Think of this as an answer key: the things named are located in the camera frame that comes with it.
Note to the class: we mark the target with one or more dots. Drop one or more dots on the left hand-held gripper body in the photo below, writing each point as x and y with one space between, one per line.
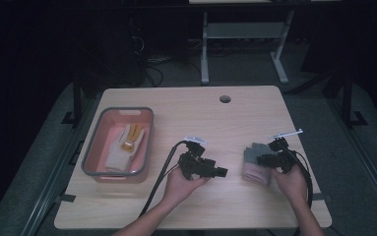
192 164

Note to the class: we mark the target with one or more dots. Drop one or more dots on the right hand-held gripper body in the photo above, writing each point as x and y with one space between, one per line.
282 159

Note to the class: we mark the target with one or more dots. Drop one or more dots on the beige knit glove bear print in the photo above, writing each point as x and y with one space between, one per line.
120 157

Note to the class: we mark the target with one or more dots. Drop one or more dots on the pink basin with grey rim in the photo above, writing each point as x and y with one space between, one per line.
104 137

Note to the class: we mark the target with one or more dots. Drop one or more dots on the person's left hand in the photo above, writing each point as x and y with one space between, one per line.
179 188

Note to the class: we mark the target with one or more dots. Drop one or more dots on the person's right hand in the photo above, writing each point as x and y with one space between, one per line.
292 185

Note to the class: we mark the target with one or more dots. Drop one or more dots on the black tape strip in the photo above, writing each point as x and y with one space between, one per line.
322 197
65 198

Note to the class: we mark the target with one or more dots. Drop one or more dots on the black metal stand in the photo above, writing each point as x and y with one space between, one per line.
348 98
76 98

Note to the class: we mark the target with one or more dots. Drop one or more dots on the white metal table frame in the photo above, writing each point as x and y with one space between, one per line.
241 30

